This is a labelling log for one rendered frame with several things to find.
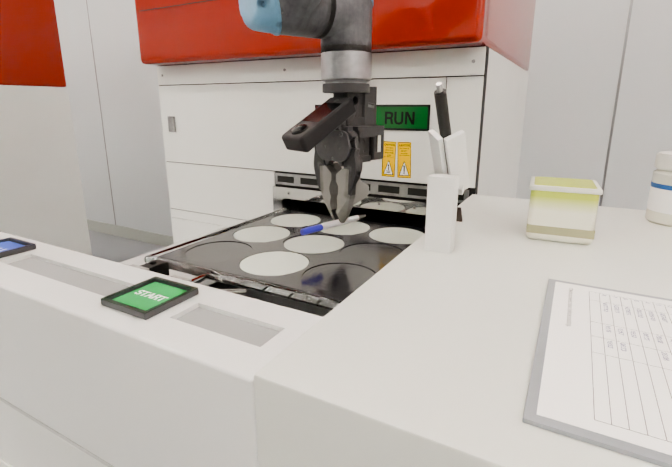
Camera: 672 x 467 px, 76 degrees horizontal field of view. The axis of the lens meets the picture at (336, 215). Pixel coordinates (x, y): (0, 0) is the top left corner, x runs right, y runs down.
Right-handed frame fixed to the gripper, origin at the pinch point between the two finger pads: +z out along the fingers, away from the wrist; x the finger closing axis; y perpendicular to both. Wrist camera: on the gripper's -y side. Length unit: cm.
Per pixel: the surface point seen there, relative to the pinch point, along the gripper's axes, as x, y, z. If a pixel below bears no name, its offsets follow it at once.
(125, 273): -3.9, -33.3, -0.5
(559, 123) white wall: 26, 170, -9
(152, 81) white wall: 287, 92, -34
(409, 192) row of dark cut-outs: 1.8, 22.0, -0.4
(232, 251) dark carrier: 10.2, -12.9, 5.5
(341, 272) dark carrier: -8.1, -6.9, 5.5
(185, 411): -21.4, -35.9, 4.1
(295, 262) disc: -0.7, -9.0, 5.5
